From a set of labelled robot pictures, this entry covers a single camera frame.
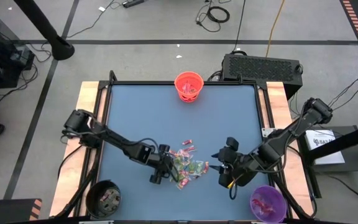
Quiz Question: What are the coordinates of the coiled black floor cable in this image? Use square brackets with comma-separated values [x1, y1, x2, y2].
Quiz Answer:
[195, 0, 231, 34]

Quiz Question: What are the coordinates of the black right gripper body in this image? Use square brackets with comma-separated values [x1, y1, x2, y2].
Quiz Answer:
[218, 136, 239, 187]

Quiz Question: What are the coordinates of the wooden table side board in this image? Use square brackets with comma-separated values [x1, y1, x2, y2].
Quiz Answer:
[48, 81, 109, 218]
[257, 81, 315, 218]

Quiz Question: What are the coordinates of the yellow tipped gripper cable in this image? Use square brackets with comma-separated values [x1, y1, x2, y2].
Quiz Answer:
[227, 175, 239, 200]

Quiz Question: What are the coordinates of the hanging yellow cable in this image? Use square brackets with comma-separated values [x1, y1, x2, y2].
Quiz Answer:
[265, 0, 288, 58]

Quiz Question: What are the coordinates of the black pole stand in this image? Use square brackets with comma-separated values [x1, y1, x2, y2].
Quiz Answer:
[12, 0, 76, 62]

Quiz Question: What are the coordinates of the black diagonal beam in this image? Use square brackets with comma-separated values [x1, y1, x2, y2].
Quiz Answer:
[308, 120, 358, 163]

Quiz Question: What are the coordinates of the black table frame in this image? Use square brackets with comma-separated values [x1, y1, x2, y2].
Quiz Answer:
[96, 70, 273, 223]

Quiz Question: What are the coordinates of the black side stand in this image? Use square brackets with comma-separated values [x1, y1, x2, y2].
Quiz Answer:
[296, 124, 358, 174]

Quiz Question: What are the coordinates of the orange jack-o-lantern bucket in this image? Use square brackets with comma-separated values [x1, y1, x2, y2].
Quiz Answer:
[173, 71, 204, 103]

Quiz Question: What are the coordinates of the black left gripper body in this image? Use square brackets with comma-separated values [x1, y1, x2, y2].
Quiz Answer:
[149, 143, 174, 184]

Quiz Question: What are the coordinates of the black power strip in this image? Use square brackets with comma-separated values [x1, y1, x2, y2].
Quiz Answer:
[122, 0, 145, 9]

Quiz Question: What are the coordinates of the purple halloween bucket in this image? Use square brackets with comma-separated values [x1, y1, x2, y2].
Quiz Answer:
[249, 185, 288, 224]

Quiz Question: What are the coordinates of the black halloween bucket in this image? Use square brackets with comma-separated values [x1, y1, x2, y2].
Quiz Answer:
[85, 179, 122, 219]

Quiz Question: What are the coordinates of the black equipment cart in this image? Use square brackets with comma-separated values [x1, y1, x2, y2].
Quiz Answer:
[0, 16, 36, 90]

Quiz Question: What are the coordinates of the hanging black cable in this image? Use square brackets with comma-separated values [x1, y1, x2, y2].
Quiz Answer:
[231, 0, 247, 53]

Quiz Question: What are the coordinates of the black computer case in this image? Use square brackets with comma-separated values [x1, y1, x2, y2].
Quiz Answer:
[221, 52, 304, 101]

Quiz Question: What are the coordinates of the white printed manual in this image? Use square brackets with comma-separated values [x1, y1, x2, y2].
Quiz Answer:
[304, 129, 346, 166]

